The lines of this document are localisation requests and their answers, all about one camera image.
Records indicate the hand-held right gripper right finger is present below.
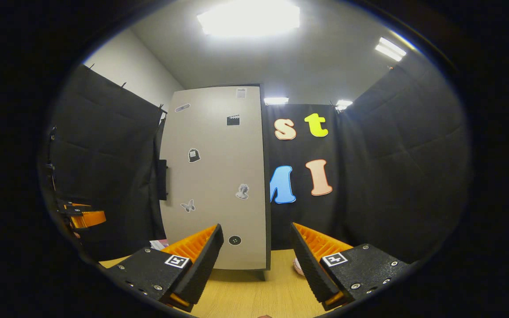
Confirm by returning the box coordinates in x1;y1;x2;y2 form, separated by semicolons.
290;222;410;311

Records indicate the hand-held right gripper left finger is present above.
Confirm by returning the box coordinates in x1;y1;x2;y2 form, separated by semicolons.
104;223;224;312

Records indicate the black cabinet door handle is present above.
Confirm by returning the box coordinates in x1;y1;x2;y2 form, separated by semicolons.
157;159;168;201

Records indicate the white cabinet door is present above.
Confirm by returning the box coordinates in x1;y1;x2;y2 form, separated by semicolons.
160;86;267;271

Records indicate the black backdrop cloth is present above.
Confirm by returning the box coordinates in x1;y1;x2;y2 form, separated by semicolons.
45;62;471;263

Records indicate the long ceiling light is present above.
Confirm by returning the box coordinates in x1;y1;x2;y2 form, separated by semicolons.
375;37;407;61

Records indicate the large ceiling light panel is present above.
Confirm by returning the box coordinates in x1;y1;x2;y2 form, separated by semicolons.
197;0;300;37

